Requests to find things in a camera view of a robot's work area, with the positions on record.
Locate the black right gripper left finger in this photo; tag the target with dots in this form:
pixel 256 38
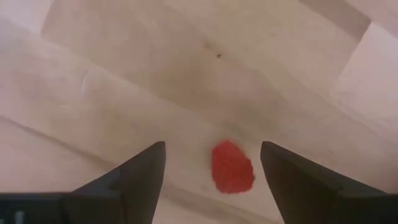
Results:
pixel 136 186

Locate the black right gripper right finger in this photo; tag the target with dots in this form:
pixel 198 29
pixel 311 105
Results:
pixel 292 186

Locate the red strawberry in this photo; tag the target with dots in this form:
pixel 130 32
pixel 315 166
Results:
pixel 231 168

